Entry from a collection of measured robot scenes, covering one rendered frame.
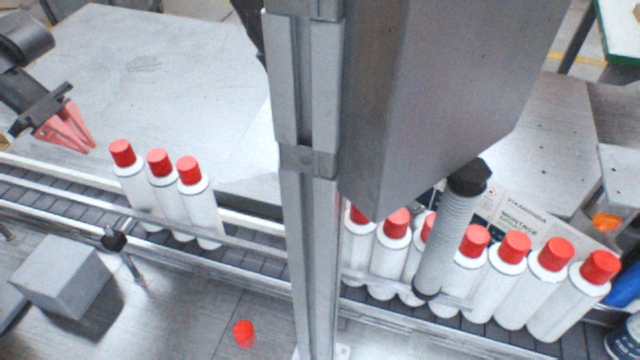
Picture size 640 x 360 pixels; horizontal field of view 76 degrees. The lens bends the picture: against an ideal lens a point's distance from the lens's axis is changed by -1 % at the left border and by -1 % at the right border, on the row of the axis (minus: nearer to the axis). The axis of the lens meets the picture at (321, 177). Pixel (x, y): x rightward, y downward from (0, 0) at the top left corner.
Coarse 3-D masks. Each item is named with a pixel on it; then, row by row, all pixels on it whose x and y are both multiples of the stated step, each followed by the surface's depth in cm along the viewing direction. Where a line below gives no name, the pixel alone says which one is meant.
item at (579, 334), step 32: (0, 192) 85; (32, 192) 85; (96, 192) 85; (96, 224) 80; (224, 224) 80; (224, 256) 75; (256, 256) 75; (352, 288) 71; (448, 320) 67; (544, 352) 63; (576, 352) 63
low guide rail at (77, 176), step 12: (0, 156) 88; (12, 156) 87; (36, 168) 86; (48, 168) 85; (60, 168) 85; (72, 180) 85; (84, 180) 84; (96, 180) 83; (108, 180) 83; (120, 192) 83; (228, 216) 77; (240, 216) 77; (252, 228) 77; (264, 228) 76; (276, 228) 75
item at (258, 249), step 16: (0, 176) 77; (48, 192) 75; (64, 192) 74; (96, 208) 73; (112, 208) 72; (160, 224) 70; (176, 224) 70; (208, 240) 69; (224, 240) 68; (240, 240) 68; (272, 256) 66; (352, 272) 64; (384, 288) 63; (400, 288) 62; (448, 304) 61; (464, 304) 60
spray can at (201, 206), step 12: (192, 156) 63; (180, 168) 61; (192, 168) 62; (180, 180) 64; (192, 180) 63; (204, 180) 65; (180, 192) 64; (192, 192) 64; (204, 192) 65; (192, 204) 66; (204, 204) 67; (216, 204) 70; (192, 216) 68; (204, 216) 68; (216, 216) 71; (204, 228) 71; (216, 228) 72; (204, 240) 73
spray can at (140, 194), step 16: (112, 144) 65; (128, 144) 65; (128, 160) 66; (128, 176) 67; (144, 176) 69; (128, 192) 70; (144, 192) 71; (144, 208) 73; (160, 208) 76; (144, 224) 76
